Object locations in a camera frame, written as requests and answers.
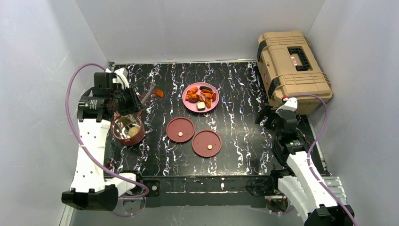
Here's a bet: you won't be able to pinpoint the red steel lunch bowl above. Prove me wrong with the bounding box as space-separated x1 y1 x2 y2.
111 112 145 146

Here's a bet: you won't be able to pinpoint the white steamed bun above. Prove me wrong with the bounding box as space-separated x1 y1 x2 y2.
128 125 140 137

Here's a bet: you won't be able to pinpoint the metal serving tongs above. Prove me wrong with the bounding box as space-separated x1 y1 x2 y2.
141 82 156 105

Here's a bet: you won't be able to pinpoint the orange fried food piece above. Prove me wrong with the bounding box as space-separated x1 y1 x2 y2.
201 89 214 99
154 89 164 98

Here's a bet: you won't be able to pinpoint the black white sushi piece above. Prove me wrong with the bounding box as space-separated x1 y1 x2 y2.
197 101 206 111

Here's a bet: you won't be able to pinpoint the purple octopus tentacle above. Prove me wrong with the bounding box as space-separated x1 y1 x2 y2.
188 95 200 103

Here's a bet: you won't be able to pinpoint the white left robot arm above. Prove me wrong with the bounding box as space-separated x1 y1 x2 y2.
61 71 149 211

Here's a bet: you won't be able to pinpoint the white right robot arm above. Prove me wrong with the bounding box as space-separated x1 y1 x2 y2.
246 104 355 226

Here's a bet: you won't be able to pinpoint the tan plastic tool case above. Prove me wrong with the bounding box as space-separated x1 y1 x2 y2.
256 31 333 115

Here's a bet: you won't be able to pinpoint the dark red round lid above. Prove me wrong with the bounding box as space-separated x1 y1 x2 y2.
166 117 195 143
192 130 222 158

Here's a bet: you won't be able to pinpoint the black sea cucumber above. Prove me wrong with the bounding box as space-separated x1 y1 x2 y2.
199 86 213 93

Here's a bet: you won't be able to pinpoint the pink plate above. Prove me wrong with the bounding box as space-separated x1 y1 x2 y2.
182 82 220 113

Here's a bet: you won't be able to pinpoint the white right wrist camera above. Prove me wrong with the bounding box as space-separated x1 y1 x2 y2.
276 97 298 113

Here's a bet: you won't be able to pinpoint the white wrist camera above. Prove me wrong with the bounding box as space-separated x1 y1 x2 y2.
105 68 130 90
276 97 298 113

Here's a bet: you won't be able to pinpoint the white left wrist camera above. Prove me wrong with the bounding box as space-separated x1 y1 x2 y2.
105 68 130 90

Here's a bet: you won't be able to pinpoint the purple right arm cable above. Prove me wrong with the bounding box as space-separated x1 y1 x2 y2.
290 94 359 226

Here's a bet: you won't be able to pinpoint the aluminium front frame rail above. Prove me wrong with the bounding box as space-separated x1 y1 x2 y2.
59 176 347 226

